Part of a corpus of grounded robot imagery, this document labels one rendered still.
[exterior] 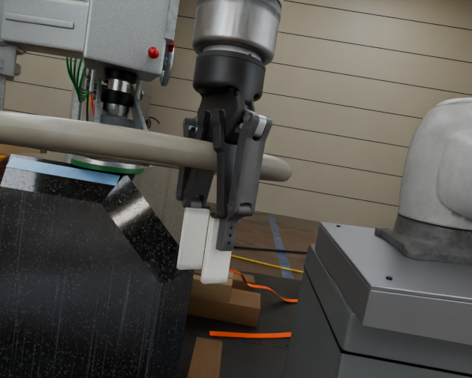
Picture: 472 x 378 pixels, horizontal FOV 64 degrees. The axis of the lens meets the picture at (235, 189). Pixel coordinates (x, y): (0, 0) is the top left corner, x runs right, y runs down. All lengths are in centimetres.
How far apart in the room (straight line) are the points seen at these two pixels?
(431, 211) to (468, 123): 15
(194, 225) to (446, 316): 34
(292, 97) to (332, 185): 164
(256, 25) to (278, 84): 617
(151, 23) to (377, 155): 586
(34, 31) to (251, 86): 172
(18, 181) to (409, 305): 105
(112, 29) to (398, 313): 99
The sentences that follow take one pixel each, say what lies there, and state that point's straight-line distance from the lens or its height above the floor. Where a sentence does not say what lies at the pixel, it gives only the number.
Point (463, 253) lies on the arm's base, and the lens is 74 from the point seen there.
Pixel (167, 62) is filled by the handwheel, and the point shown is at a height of 124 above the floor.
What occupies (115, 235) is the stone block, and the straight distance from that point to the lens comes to 113.
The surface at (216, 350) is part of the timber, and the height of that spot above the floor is 14.
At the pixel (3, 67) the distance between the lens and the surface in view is 215.
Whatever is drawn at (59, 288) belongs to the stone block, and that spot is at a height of 51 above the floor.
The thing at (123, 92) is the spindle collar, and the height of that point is 110.
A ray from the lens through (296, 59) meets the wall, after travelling 667.
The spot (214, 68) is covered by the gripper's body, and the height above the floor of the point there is 107.
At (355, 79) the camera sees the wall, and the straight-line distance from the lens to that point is 678.
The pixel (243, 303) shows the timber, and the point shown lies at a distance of 226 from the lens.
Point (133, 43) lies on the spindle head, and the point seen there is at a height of 124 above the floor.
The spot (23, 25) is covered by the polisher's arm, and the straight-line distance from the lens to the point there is 208.
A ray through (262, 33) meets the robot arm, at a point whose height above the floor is 111.
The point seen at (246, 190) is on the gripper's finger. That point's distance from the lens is 36.
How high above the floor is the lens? 99
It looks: 6 degrees down
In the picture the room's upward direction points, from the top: 10 degrees clockwise
